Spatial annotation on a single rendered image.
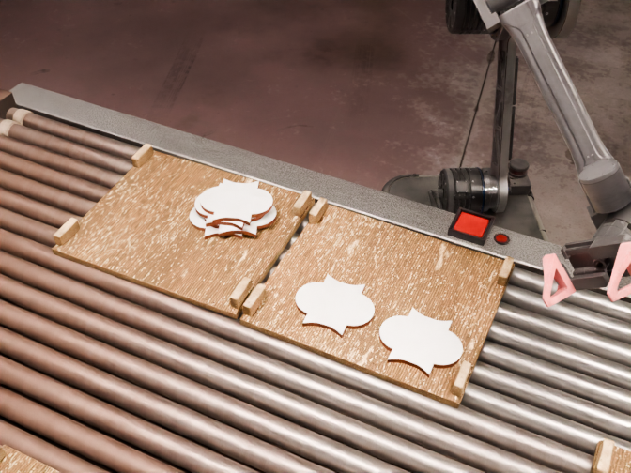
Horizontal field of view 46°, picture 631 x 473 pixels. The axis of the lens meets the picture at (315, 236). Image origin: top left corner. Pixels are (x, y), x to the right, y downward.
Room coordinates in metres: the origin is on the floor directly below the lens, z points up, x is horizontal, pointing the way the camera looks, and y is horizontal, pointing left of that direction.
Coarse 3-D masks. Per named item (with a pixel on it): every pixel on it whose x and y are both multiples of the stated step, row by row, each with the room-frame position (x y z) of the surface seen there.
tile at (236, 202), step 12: (204, 192) 1.15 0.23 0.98; (216, 192) 1.15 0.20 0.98; (228, 192) 1.15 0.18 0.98; (240, 192) 1.15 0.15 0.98; (252, 192) 1.15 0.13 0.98; (264, 192) 1.15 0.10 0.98; (204, 204) 1.11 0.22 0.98; (216, 204) 1.11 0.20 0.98; (228, 204) 1.11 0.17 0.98; (240, 204) 1.11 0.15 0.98; (252, 204) 1.11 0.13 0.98; (264, 204) 1.11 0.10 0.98; (216, 216) 1.08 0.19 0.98; (228, 216) 1.08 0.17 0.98; (240, 216) 1.08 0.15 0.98; (252, 216) 1.08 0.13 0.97
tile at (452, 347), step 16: (400, 320) 0.84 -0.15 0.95; (416, 320) 0.84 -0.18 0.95; (432, 320) 0.84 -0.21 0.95; (384, 336) 0.80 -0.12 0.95; (400, 336) 0.80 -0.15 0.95; (416, 336) 0.81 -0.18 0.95; (432, 336) 0.81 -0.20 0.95; (448, 336) 0.81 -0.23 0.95; (400, 352) 0.77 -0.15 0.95; (416, 352) 0.77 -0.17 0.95; (432, 352) 0.77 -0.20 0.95; (448, 352) 0.77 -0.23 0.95; (432, 368) 0.74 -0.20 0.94
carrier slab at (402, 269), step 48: (336, 240) 1.05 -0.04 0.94; (384, 240) 1.05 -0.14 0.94; (432, 240) 1.05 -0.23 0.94; (288, 288) 0.92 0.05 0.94; (384, 288) 0.93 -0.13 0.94; (432, 288) 0.93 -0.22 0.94; (480, 288) 0.93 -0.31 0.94; (288, 336) 0.81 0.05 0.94; (336, 336) 0.81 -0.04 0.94; (480, 336) 0.81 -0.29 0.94; (432, 384) 0.71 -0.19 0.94
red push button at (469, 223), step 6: (462, 216) 1.13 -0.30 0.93; (468, 216) 1.13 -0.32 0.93; (474, 216) 1.13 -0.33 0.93; (456, 222) 1.11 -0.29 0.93; (462, 222) 1.11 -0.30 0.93; (468, 222) 1.11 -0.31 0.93; (474, 222) 1.11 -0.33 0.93; (480, 222) 1.11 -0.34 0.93; (486, 222) 1.11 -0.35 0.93; (456, 228) 1.10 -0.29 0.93; (462, 228) 1.10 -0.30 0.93; (468, 228) 1.10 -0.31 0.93; (474, 228) 1.10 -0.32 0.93; (480, 228) 1.10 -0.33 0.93; (474, 234) 1.08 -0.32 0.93; (480, 234) 1.08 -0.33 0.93
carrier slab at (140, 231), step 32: (160, 160) 1.30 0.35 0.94; (128, 192) 1.20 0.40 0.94; (160, 192) 1.20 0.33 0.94; (192, 192) 1.20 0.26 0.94; (288, 192) 1.20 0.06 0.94; (96, 224) 1.10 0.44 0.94; (128, 224) 1.10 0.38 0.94; (160, 224) 1.10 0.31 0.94; (288, 224) 1.10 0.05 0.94; (64, 256) 1.02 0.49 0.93; (96, 256) 1.01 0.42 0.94; (128, 256) 1.01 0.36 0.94; (160, 256) 1.01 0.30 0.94; (192, 256) 1.01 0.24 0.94; (224, 256) 1.01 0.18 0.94; (256, 256) 1.01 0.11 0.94; (160, 288) 0.93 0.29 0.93; (192, 288) 0.92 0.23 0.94; (224, 288) 0.92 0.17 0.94
